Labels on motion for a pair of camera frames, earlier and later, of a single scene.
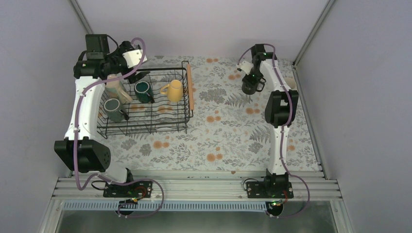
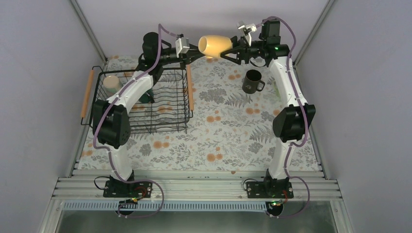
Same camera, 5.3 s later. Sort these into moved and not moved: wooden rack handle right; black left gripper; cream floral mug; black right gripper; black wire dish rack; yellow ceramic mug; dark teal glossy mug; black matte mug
Moved: yellow ceramic mug; black left gripper; black right gripper
Not moved: wooden rack handle right; cream floral mug; black matte mug; dark teal glossy mug; black wire dish rack
